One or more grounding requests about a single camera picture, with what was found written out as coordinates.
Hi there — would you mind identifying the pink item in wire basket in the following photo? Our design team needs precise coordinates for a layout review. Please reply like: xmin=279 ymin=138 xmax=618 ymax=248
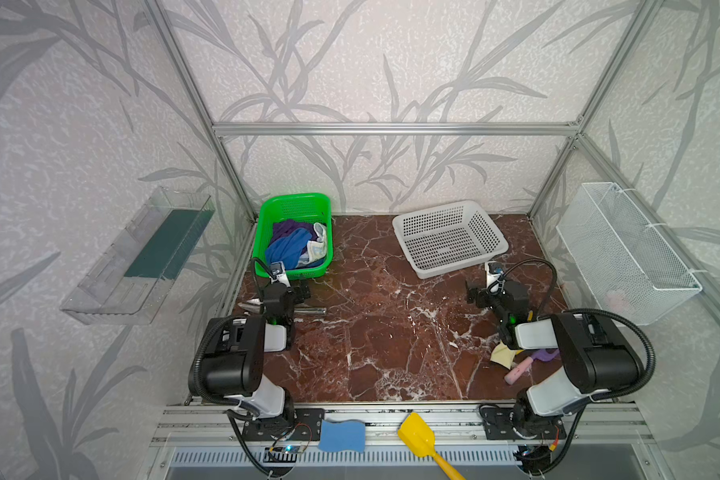
xmin=605 ymin=290 xmax=633 ymax=317

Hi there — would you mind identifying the blue sponge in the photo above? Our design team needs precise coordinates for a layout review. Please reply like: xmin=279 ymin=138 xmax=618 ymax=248
xmin=318 ymin=420 xmax=366 ymax=453

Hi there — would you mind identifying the white light-blue towel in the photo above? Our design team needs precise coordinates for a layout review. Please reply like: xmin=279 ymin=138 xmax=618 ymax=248
xmin=297 ymin=223 xmax=328 ymax=269

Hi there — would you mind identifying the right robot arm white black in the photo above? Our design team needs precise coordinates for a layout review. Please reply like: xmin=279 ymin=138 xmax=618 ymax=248
xmin=466 ymin=279 xmax=657 ymax=441

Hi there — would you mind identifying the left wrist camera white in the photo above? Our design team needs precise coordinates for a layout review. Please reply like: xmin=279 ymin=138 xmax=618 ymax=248
xmin=269 ymin=261 xmax=291 ymax=287

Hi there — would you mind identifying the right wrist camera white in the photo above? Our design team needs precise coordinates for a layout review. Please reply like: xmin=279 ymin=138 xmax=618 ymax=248
xmin=484 ymin=261 xmax=504 ymax=292

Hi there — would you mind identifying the blue towel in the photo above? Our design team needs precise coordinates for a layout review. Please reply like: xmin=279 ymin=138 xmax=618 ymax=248
xmin=265 ymin=228 xmax=314 ymax=270

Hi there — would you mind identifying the white wire wall basket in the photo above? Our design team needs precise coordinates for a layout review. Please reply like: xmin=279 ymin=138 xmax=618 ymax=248
xmin=557 ymin=182 xmax=703 ymax=326

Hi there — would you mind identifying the purple small toy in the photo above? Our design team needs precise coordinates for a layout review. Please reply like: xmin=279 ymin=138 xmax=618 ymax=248
xmin=531 ymin=349 xmax=559 ymax=362

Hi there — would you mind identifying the yellow plastic shovel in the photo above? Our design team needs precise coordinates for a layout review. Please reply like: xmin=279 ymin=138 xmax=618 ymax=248
xmin=397 ymin=412 xmax=465 ymax=480

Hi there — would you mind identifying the purple towel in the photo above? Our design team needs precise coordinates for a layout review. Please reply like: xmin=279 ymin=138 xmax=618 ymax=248
xmin=270 ymin=219 xmax=317 ymax=243

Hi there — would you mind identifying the clear acrylic wall shelf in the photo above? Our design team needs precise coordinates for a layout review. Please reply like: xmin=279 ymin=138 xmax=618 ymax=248
xmin=60 ymin=187 xmax=215 ymax=325

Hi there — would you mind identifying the pale yellow cloth piece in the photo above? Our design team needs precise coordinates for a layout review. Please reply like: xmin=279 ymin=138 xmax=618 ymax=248
xmin=490 ymin=341 xmax=522 ymax=370

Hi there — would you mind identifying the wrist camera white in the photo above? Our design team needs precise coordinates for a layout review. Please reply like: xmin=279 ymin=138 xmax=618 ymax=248
xmin=269 ymin=261 xmax=291 ymax=287
xmin=484 ymin=261 xmax=504 ymax=292

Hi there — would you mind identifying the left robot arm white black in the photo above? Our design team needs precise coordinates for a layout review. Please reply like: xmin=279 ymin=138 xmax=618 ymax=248
xmin=188 ymin=282 xmax=310 ymax=436

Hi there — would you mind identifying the silver metal trowel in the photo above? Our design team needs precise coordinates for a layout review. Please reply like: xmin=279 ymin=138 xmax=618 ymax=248
xmin=238 ymin=299 xmax=327 ymax=316

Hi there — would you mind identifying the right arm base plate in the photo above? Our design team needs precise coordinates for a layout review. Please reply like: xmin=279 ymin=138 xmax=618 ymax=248
xmin=478 ymin=403 xmax=567 ymax=443

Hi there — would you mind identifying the white plastic basket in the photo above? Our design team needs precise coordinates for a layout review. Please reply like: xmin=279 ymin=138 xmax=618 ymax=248
xmin=393 ymin=201 xmax=509 ymax=279

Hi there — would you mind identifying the green plastic basket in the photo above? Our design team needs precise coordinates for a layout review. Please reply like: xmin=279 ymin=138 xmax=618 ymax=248
xmin=252 ymin=193 xmax=334 ymax=280

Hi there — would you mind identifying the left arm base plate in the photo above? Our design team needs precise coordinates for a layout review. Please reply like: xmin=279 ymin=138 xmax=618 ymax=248
xmin=242 ymin=407 xmax=325 ymax=442

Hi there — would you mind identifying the small circuit board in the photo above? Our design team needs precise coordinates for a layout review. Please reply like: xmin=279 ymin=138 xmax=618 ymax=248
xmin=264 ymin=444 xmax=310 ymax=463

